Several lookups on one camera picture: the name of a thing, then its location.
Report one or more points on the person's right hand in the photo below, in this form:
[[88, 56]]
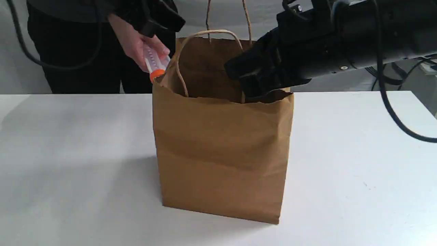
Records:
[[133, 43]]

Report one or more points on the brown paper bag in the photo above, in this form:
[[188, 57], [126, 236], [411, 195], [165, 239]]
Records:
[[219, 151]]

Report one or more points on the white backdrop cloth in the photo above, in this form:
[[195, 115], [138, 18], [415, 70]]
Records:
[[20, 76]]

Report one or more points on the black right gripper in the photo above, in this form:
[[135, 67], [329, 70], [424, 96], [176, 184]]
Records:
[[300, 48]]

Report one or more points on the person in dark clothes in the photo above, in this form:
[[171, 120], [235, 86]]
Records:
[[69, 43]]

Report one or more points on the clear tube with orange caps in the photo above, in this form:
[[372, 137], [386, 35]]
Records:
[[155, 63]]

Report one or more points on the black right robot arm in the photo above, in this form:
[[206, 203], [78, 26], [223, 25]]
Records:
[[389, 30]]

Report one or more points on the grey side cabinet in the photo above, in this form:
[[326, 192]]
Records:
[[416, 75]]

